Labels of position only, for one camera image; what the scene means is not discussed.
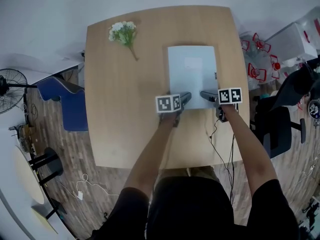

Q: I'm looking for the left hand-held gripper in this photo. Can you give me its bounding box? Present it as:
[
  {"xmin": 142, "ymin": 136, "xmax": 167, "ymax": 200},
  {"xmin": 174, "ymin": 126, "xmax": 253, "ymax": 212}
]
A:
[{"xmin": 155, "ymin": 91, "xmax": 193, "ymax": 128}]

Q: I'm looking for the blue chair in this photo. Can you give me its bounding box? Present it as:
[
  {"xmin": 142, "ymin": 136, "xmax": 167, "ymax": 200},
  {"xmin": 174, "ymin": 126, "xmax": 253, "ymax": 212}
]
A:
[{"xmin": 36, "ymin": 75, "xmax": 89, "ymax": 132}]

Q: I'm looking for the light wooden desk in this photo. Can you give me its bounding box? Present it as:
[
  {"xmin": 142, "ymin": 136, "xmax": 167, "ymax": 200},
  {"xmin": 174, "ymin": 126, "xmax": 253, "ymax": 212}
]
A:
[{"xmin": 31, "ymin": 205, "xmax": 60, "ymax": 235}]

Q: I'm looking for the long white floor cable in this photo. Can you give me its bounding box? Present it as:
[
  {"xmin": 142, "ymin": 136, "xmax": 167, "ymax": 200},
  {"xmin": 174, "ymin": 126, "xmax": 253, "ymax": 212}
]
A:
[{"xmin": 56, "ymin": 173, "xmax": 121, "ymax": 197}]

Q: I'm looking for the thin white cable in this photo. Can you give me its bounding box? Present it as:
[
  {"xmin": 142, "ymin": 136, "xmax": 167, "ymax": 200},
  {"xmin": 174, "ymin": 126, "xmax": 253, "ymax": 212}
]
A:
[{"xmin": 298, "ymin": 163, "xmax": 317, "ymax": 177}]

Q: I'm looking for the round wooden side table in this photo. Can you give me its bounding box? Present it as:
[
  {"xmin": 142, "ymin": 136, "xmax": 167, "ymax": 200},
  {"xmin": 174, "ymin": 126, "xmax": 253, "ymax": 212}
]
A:
[{"xmin": 12, "ymin": 145, "xmax": 64, "ymax": 205}]

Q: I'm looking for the black gadget pile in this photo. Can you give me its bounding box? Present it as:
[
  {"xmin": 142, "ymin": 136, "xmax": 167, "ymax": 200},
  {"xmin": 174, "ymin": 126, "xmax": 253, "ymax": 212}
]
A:
[{"xmin": 307, "ymin": 99, "xmax": 320, "ymax": 127}]

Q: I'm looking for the brown cardboard box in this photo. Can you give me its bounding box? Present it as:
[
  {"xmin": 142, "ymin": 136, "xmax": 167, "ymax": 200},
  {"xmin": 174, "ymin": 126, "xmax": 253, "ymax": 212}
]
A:
[{"xmin": 19, "ymin": 124, "xmax": 35, "ymax": 151}]

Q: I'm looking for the clear red-handled water bottle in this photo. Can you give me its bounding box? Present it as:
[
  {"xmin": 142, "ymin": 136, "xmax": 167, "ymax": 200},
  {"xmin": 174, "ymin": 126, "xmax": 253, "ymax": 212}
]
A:
[
  {"xmin": 251, "ymin": 32, "xmax": 272, "ymax": 60},
  {"xmin": 239, "ymin": 35, "xmax": 251, "ymax": 57},
  {"xmin": 246, "ymin": 60, "xmax": 268, "ymax": 85},
  {"xmin": 269, "ymin": 54, "xmax": 283, "ymax": 80}
]

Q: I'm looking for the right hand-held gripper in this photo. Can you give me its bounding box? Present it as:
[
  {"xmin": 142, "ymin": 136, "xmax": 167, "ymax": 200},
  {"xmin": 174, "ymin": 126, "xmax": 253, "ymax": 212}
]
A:
[{"xmin": 199, "ymin": 87, "xmax": 243, "ymax": 123}]

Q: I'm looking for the black mesh office chair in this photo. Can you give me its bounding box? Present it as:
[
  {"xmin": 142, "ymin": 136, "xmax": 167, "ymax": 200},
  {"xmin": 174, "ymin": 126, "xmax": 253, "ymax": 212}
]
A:
[{"xmin": 249, "ymin": 65, "xmax": 320, "ymax": 160}]

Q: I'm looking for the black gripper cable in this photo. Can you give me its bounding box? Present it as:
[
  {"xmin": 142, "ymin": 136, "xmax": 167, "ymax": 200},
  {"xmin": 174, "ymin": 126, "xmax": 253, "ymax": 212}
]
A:
[{"xmin": 209, "ymin": 120, "xmax": 236, "ymax": 206}]

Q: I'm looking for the white flower bunch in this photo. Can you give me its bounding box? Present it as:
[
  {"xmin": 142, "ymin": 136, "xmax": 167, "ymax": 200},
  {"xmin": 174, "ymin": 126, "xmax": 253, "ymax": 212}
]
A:
[{"xmin": 108, "ymin": 20, "xmax": 140, "ymax": 62}]

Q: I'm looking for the person's black shirt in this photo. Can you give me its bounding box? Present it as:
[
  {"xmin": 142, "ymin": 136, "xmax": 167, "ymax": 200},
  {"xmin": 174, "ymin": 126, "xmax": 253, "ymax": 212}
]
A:
[{"xmin": 84, "ymin": 176, "xmax": 301, "ymax": 240}]

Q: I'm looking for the person's left forearm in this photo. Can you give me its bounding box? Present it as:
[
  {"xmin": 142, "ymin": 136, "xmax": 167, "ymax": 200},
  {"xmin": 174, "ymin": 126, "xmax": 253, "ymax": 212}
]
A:
[{"xmin": 123, "ymin": 111, "xmax": 180, "ymax": 197}]

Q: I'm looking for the black standing fan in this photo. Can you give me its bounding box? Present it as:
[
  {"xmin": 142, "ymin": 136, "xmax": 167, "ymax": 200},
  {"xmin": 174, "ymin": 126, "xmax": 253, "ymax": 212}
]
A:
[{"xmin": 0, "ymin": 68, "xmax": 38, "ymax": 115}]

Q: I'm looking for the person's right forearm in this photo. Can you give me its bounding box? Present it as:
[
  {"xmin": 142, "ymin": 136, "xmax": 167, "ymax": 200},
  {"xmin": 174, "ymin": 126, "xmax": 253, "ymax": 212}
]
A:
[{"xmin": 221, "ymin": 103, "xmax": 280, "ymax": 194}]

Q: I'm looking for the light blue board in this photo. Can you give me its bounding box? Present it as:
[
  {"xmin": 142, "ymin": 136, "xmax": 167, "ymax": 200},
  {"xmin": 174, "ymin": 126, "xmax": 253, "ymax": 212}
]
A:
[{"xmin": 166, "ymin": 45, "xmax": 219, "ymax": 110}]

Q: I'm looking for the large clear dispenser bottle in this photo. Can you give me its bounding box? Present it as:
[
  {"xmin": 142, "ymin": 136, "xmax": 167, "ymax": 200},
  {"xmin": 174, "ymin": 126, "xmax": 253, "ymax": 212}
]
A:
[{"xmin": 298, "ymin": 6, "xmax": 320, "ymax": 57}]

